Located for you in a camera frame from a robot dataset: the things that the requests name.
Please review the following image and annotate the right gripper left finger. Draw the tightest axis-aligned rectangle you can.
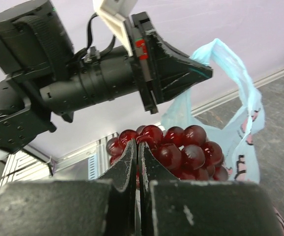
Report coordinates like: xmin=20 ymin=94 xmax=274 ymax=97
xmin=0 ymin=140 xmax=137 ymax=236

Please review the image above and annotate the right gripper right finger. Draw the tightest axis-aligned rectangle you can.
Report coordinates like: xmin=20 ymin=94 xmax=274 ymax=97
xmin=138 ymin=143 xmax=284 ymax=236

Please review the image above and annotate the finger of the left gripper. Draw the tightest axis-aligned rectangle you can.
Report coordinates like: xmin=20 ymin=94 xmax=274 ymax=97
xmin=146 ymin=30 xmax=213 ymax=104

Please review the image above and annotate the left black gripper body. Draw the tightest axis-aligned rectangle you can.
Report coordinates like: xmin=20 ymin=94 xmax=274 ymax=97
xmin=131 ymin=11 xmax=160 ymax=115

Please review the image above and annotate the purple grape bunch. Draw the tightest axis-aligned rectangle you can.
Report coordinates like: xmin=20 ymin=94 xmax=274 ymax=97
xmin=106 ymin=125 xmax=228 ymax=181

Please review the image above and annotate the light blue plastic bag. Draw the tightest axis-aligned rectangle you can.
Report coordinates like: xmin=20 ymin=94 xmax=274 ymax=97
xmin=161 ymin=38 xmax=284 ymax=236

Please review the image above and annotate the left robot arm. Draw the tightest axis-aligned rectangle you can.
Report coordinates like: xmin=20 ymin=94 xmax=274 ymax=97
xmin=0 ymin=0 xmax=213 ymax=153

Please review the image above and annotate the white slotted cable duct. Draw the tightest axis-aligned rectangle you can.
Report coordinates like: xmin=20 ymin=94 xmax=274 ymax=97
xmin=88 ymin=154 xmax=98 ymax=180

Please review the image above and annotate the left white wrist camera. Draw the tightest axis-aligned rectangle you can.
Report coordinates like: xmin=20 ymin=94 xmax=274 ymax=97
xmin=92 ymin=0 xmax=137 ymax=57

